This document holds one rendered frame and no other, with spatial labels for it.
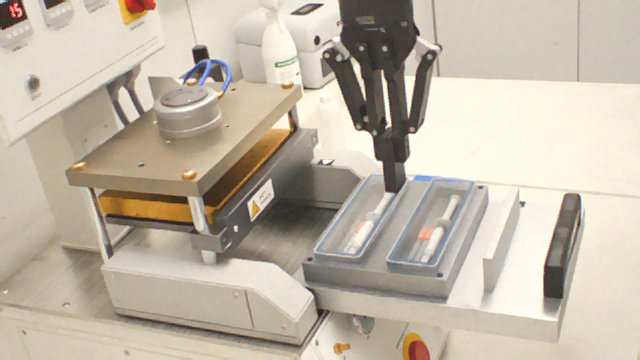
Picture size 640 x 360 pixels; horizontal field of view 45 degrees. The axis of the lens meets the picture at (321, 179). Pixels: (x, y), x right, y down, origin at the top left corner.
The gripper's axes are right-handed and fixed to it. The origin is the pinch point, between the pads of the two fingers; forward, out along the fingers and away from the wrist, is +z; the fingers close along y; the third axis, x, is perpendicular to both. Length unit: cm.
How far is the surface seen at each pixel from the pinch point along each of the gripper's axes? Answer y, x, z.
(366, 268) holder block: -0.3, -10.0, 8.0
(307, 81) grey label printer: -54, 82, 26
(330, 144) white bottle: -36, 55, 28
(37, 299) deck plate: -43.6, -17.3, 14.6
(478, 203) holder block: 8.0, 5.4, 8.0
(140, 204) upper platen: -27.9, -11.2, 2.3
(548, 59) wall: -26, 238, 80
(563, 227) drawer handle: 18.6, -0.2, 6.5
